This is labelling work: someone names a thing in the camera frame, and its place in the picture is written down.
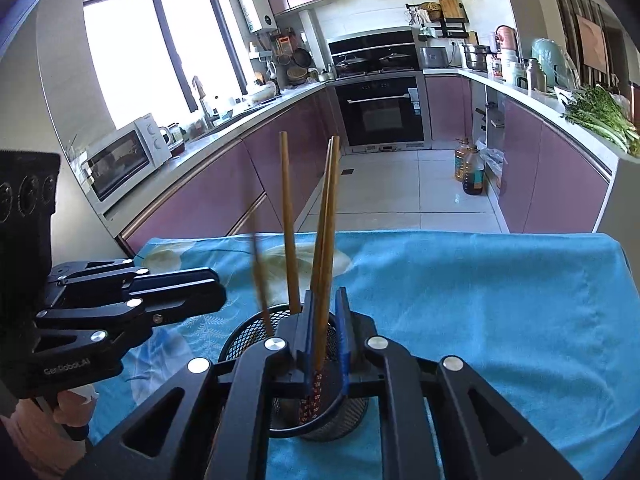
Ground black lidded pan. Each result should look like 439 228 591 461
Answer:
377 52 414 69
334 55 371 74

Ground black mesh utensil holder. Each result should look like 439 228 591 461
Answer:
216 304 372 443

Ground pink lower kitchen cabinets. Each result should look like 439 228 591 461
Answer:
425 72 614 234
117 82 342 257

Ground pink kettle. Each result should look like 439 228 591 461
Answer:
495 25 519 54

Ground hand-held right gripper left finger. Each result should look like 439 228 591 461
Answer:
60 287 316 480

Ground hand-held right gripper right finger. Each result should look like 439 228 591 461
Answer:
335 287 583 480

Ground person's left hand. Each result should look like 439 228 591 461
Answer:
50 385 98 428

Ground silver metal box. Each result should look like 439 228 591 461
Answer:
419 46 449 69

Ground yellow oil bottle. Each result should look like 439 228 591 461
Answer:
454 137 474 184

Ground blue floral tablecloth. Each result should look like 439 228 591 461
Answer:
87 231 640 480

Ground clear plastic bag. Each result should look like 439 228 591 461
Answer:
475 139 504 187

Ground white toaster oven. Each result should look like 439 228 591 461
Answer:
80 112 174 204

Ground mint green appliance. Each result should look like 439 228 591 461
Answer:
531 37 574 91

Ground black wall rack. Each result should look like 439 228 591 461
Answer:
406 0 471 41

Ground black built-in oven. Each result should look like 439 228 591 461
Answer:
332 74 427 150

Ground white water heater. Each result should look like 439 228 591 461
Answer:
237 0 278 35

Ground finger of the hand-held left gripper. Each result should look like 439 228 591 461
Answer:
34 281 227 354
47 258 222 307

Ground dark oil bottle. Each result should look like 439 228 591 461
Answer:
462 144 487 196

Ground person's left forearm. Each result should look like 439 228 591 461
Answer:
0 400 68 478

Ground wooden chopstick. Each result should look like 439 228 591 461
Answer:
278 131 302 315
248 220 276 340
299 135 342 425
309 136 335 293

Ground black range hood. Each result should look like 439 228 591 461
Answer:
327 35 420 72

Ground kitchen window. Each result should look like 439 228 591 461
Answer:
82 0 247 132

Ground bunch of green vegetables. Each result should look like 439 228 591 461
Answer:
562 85 640 157

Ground steel cooking pot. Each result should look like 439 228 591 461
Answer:
461 42 492 71

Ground metal kitchen faucet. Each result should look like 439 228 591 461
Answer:
192 76 219 129

